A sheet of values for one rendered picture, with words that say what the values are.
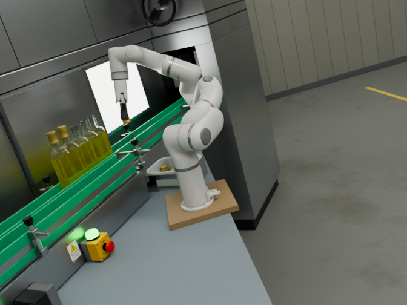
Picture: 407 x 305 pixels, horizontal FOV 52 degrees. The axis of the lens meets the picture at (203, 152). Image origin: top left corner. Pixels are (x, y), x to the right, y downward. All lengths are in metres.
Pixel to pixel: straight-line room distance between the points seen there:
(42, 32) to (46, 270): 0.98
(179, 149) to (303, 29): 4.52
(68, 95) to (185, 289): 1.03
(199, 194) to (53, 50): 0.89
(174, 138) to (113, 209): 0.38
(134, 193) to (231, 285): 0.70
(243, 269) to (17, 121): 0.99
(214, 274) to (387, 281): 1.24
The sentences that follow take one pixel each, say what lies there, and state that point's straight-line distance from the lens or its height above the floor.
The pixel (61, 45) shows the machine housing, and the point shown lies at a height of 1.44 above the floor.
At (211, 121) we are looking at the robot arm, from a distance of 1.45.
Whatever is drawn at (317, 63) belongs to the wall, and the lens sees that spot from 5.94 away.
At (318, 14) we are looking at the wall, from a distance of 5.90.
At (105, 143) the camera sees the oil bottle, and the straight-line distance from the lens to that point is 1.80.
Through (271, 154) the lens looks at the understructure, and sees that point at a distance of 3.13.
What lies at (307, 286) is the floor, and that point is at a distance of 2.31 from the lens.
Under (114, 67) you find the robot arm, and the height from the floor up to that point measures 1.30.
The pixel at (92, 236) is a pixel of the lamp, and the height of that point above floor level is 0.84.
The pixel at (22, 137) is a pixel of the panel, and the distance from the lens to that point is 1.71.
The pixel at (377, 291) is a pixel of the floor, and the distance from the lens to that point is 2.26.
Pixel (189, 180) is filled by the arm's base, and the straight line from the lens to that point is 1.50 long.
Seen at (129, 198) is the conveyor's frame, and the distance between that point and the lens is 1.70.
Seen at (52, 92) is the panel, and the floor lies 1.27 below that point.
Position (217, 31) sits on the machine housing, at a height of 1.28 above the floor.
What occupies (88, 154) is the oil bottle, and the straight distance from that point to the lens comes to 1.72.
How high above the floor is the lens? 1.46
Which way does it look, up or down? 19 degrees down
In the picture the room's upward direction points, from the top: 15 degrees counter-clockwise
